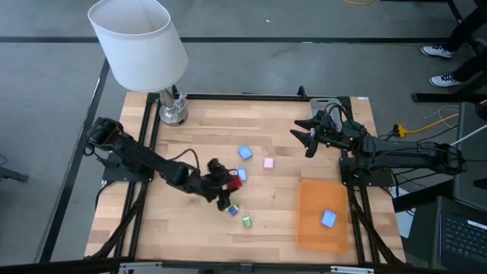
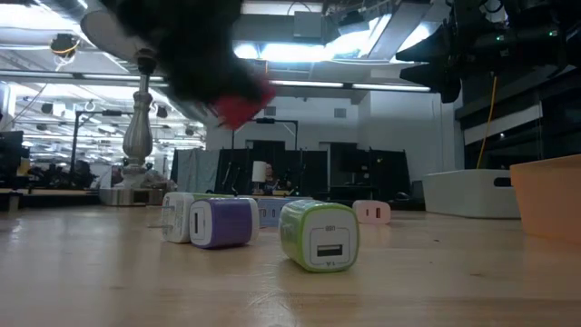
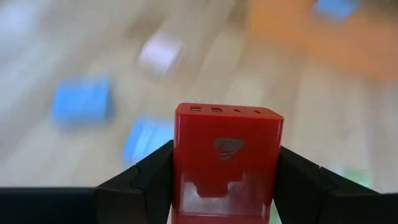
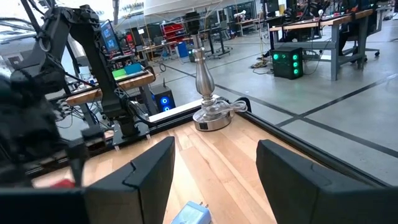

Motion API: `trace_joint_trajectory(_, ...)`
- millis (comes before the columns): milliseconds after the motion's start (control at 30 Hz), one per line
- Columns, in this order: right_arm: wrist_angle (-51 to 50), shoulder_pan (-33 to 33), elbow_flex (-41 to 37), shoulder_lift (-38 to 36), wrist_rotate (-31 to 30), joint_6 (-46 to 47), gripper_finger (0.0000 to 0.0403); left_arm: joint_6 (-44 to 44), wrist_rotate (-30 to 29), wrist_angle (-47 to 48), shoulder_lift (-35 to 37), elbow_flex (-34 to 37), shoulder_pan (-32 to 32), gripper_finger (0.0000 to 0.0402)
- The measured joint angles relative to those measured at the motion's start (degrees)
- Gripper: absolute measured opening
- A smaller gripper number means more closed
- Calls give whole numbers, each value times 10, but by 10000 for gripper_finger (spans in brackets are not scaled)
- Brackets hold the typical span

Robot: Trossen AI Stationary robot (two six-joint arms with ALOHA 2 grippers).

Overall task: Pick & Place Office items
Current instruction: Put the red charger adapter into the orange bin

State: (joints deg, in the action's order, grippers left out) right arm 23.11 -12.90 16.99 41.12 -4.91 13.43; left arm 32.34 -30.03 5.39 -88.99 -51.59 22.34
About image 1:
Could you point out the dark grey monitor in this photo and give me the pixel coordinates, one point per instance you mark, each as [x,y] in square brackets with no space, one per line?
[472,160]

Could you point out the orange translucent plastic bin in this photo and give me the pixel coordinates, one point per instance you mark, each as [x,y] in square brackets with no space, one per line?
[312,236]

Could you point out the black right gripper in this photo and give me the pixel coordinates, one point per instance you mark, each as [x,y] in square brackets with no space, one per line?
[331,131]

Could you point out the pink charger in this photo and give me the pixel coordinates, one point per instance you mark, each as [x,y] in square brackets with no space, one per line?
[268,163]

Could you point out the white plastic storage bin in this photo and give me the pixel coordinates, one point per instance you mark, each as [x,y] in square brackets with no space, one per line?
[317,106]

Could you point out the purple white USB charger cube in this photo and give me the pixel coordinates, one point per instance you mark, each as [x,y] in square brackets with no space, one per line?
[233,210]

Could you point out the green white USB charger cube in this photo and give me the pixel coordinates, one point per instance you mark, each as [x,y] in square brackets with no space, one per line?
[247,222]

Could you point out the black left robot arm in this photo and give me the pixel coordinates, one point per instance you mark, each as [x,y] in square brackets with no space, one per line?
[152,161]

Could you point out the clear plastic cup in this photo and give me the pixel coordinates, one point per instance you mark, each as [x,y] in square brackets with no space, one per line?
[181,103]

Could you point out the dark laptop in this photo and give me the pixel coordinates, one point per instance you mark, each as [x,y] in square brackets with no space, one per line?
[464,239]

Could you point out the large light blue charger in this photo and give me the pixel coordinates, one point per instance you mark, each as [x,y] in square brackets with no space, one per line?
[328,219]

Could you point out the person's shoe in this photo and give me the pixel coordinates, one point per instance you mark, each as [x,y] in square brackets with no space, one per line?
[437,51]
[445,80]

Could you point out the black desk base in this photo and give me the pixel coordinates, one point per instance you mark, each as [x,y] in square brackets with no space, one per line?
[449,97]

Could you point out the silver aluminium rail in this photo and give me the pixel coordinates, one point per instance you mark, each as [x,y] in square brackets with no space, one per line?
[350,269]

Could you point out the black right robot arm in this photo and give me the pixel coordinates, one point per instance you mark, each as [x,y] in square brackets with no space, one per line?
[411,152]

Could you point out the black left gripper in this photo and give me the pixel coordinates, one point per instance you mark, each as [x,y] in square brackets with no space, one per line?
[205,186]

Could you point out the white shade silver table lamp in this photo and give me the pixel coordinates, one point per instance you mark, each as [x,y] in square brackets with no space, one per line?
[137,42]

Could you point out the person's leg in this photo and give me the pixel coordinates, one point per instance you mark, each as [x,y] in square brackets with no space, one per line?
[473,66]
[468,28]

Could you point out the red plug charger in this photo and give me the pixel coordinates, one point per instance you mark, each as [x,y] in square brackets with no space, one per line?
[236,183]

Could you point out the black desk leg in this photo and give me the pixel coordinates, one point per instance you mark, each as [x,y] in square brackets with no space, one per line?
[422,196]

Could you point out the black chair base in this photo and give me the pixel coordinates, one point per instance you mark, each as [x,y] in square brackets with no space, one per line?
[11,175]

